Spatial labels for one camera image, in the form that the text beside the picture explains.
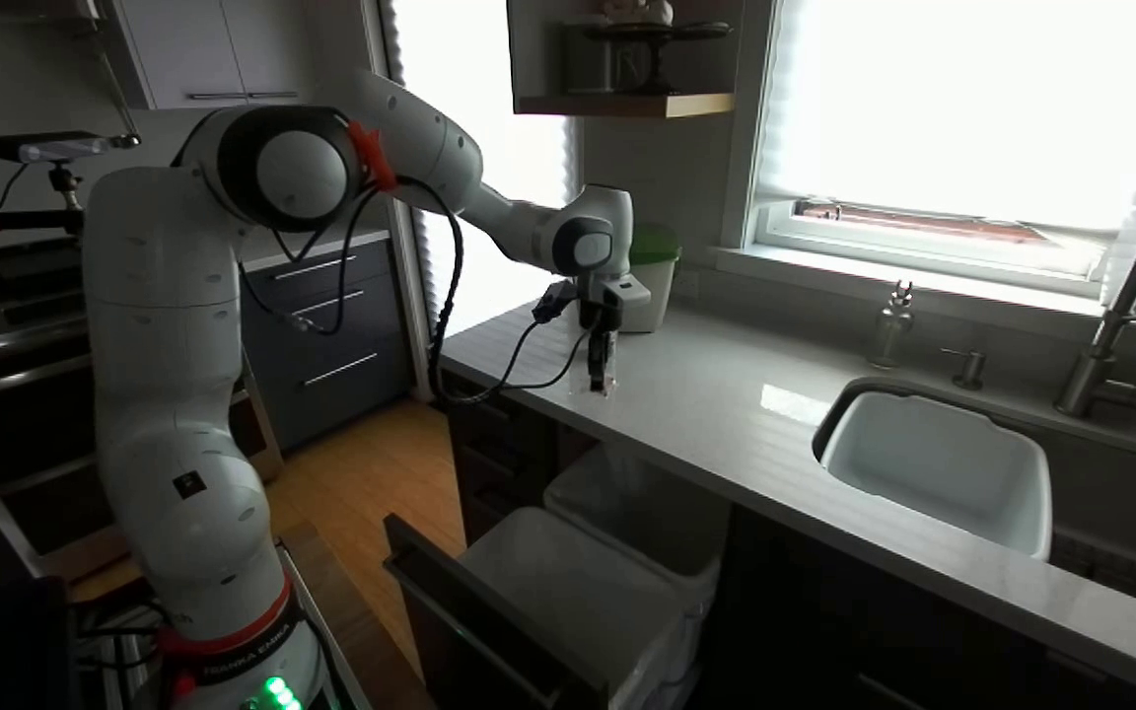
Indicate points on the dark pull-out bin drawer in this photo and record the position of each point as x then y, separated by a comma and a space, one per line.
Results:
477, 646

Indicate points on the chrome kitchen faucet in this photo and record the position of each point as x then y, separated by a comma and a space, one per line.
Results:
1092, 374

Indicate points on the white rear waste bin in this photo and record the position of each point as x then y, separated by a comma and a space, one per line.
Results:
644, 512

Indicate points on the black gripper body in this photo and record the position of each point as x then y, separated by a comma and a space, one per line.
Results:
596, 312

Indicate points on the white window frame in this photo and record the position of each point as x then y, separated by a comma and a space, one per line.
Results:
987, 140

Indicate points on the wooden wall shelf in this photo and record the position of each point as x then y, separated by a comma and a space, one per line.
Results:
621, 57

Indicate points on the camera on tripod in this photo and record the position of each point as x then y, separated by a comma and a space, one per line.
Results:
60, 151

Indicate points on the white upper cabinet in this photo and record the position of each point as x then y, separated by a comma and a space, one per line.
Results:
216, 53

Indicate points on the small chrome tap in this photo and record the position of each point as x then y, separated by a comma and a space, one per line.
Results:
899, 312

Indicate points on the grey drawer cabinet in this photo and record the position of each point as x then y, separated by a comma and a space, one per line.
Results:
324, 338

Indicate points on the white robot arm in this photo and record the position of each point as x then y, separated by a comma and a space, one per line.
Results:
162, 321

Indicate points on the white dish tub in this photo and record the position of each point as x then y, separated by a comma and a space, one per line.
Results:
945, 458

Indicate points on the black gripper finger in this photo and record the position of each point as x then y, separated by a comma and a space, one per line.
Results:
596, 362

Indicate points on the white front waste bin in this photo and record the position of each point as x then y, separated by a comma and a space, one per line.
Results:
596, 602

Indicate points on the white waste bin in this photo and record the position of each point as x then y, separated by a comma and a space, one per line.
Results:
644, 512
596, 602

